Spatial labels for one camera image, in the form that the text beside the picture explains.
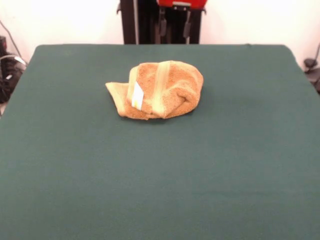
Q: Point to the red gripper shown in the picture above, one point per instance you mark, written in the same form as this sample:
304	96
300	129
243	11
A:
165	2

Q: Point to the tan terry towel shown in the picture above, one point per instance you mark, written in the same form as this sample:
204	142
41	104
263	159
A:
172	82

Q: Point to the black stand base foot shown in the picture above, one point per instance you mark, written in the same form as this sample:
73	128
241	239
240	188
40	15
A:
311	62

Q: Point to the dark green table cloth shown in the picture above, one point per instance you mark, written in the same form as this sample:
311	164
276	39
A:
160	175

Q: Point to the black equipment pile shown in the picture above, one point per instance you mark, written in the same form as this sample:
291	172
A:
8	75

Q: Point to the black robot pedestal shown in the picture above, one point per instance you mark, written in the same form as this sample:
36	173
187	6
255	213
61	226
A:
147	22

